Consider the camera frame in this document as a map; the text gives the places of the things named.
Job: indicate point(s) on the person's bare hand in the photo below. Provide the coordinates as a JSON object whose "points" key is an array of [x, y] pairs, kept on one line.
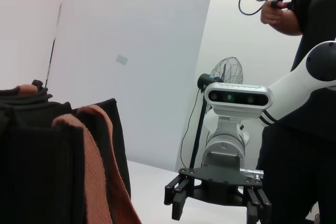
{"points": [[271, 14]]}

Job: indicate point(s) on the black standing fan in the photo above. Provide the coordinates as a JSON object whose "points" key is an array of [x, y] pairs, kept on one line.
{"points": [[206, 79]]}

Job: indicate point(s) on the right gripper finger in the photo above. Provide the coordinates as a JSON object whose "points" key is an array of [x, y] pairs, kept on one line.
{"points": [[178, 195], [258, 205]]}

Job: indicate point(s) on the person's bare forearm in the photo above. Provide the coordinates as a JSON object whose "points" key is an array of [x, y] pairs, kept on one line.
{"points": [[290, 24]]}

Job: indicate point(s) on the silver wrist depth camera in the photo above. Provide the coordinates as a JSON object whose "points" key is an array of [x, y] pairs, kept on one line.
{"points": [[236, 98]]}

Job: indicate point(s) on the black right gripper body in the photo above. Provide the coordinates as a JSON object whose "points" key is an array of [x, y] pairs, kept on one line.
{"points": [[220, 179]]}

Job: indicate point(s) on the translucent tape patch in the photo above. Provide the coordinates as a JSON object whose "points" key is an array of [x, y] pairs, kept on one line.
{"points": [[122, 59]]}

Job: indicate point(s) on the person in black clothes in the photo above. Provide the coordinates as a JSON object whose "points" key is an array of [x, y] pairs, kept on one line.
{"points": [[288, 155]]}

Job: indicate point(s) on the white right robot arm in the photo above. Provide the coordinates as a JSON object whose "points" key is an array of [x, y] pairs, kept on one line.
{"points": [[296, 82]]}

